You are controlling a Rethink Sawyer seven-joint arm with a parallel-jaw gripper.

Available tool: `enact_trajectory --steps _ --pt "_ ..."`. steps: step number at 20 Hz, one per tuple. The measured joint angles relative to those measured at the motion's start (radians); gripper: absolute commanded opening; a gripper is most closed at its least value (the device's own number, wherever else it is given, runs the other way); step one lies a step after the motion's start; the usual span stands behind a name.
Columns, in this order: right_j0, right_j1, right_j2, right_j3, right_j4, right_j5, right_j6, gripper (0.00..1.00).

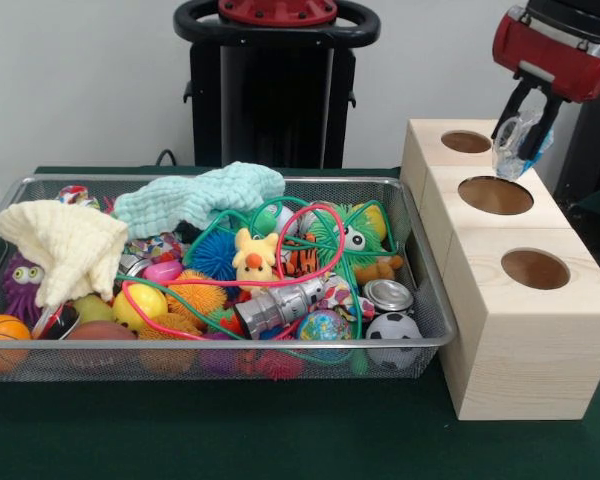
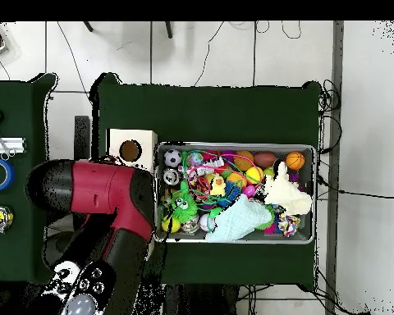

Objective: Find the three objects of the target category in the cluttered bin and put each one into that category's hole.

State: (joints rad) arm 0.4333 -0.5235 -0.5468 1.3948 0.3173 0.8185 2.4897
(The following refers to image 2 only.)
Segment wooden box with three holes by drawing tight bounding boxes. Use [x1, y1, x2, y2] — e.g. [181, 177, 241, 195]
[105, 128, 158, 174]

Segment brown football toy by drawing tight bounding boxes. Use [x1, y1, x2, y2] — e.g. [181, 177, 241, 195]
[253, 151, 278, 169]

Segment blue tape roll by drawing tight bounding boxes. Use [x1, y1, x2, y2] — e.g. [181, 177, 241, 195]
[0, 157, 16, 192]

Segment cream yellow cloth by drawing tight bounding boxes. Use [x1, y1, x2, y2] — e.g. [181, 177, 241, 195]
[263, 162, 314, 216]

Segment long black floor cable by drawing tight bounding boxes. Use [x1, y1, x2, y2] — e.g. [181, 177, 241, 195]
[316, 176, 394, 200]

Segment silver scissors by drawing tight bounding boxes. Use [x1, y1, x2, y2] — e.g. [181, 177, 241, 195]
[0, 120, 16, 161]

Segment green spiky ball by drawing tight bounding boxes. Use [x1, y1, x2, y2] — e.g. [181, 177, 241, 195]
[257, 204, 276, 231]

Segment shallow wire mesh bin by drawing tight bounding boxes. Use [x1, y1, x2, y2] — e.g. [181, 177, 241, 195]
[154, 141, 317, 245]

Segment crushed silver can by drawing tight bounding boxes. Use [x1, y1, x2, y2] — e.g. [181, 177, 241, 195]
[162, 167, 181, 186]

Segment yellow ball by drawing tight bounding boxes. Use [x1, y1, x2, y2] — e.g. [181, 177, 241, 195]
[162, 216, 181, 235]

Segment black cable bundle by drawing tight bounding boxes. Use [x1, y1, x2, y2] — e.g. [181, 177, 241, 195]
[317, 78, 344, 155]

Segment colourful knotted rope toy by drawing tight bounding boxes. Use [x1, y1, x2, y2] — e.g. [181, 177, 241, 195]
[277, 212, 301, 237]

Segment dark green table cloth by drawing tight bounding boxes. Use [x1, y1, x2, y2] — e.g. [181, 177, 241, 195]
[0, 72, 62, 285]
[89, 72, 323, 292]

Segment white baseball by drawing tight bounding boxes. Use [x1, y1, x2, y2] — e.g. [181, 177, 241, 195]
[199, 213, 215, 233]

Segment aluminium rail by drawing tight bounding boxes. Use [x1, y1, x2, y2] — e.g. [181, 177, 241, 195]
[0, 136, 27, 154]

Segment yellow plush chick toy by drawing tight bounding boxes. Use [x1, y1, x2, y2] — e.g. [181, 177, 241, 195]
[209, 175, 227, 197]

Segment orange basketball toy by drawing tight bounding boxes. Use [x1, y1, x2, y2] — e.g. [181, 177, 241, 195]
[286, 151, 306, 171]

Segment mint green cloth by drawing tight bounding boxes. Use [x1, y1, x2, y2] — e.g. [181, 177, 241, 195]
[205, 194, 273, 243]

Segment green spiky monster toy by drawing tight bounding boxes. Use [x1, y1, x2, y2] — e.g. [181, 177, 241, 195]
[165, 189, 199, 223]

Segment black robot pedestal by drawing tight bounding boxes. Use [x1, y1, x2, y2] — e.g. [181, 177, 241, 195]
[165, 283, 241, 315]

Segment black and white soccer ball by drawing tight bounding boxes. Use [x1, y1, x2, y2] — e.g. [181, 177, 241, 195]
[163, 149, 183, 168]

